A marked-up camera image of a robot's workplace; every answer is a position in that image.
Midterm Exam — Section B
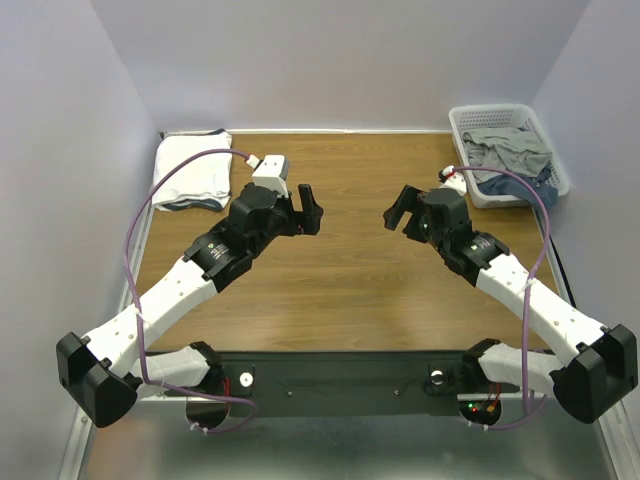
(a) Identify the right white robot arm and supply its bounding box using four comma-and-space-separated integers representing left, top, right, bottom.
383, 185, 638, 424

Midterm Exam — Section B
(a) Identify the blue tank top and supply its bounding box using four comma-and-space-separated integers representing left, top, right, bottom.
478, 167, 558, 210

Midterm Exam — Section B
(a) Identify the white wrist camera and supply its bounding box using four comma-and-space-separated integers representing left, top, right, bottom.
438, 165, 467, 197
252, 154, 289, 198

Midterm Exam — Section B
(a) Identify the white plastic basket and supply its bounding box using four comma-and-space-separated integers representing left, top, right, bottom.
449, 103, 553, 208

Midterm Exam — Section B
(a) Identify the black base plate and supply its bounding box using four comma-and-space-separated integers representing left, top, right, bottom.
164, 350, 521, 419

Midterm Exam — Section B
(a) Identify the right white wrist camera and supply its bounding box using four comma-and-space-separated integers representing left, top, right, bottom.
438, 165, 467, 197

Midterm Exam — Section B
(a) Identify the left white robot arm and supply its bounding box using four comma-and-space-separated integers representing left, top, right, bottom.
55, 181, 324, 428

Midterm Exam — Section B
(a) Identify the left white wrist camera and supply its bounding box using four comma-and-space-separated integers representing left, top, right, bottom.
252, 154, 289, 198

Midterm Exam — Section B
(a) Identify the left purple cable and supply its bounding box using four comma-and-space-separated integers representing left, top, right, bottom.
123, 149, 259, 436

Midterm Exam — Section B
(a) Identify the grey tank top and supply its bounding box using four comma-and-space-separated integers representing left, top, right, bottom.
461, 127, 552, 183

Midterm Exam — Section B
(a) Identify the folded white tank top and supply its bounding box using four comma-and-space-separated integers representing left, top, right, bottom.
151, 130, 233, 206

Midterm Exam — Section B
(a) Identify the aluminium frame rail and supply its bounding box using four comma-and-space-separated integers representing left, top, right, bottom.
57, 389, 174, 480

